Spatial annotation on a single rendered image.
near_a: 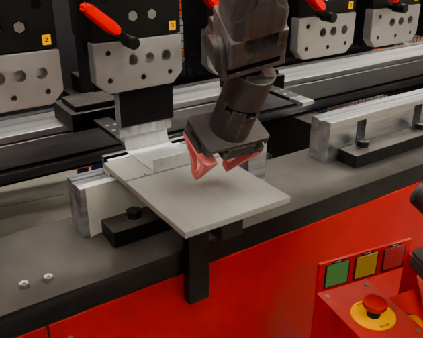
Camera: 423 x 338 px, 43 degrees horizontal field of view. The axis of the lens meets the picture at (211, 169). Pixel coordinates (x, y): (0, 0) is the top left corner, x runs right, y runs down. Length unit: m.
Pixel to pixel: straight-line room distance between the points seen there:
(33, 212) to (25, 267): 2.01
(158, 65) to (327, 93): 0.76
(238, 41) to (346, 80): 1.02
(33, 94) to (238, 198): 0.33
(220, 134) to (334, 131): 0.53
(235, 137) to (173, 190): 0.15
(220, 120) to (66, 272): 0.35
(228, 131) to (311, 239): 0.44
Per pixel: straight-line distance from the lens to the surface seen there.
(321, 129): 1.20
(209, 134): 0.71
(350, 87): 1.60
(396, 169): 1.23
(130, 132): 0.93
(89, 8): 0.77
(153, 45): 0.86
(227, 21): 0.58
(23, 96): 0.80
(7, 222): 2.86
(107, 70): 0.83
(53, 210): 2.90
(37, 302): 0.82
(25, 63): 0.79
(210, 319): 1.01
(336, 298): 0.96
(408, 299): 1.06
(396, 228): 1.30
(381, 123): 1.31
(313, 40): 1.06
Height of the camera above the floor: 1.37
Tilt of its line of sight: 25 degrees down
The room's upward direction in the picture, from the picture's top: straight up
